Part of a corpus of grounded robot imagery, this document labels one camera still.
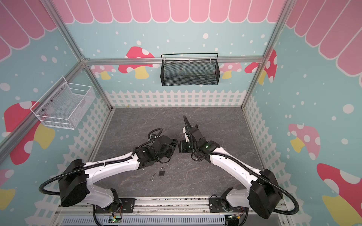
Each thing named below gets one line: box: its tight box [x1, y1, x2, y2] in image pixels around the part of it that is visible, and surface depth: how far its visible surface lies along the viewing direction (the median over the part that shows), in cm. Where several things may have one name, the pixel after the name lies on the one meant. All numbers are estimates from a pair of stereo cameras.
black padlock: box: [158, 166, 165, 177], surface depth 88 cm
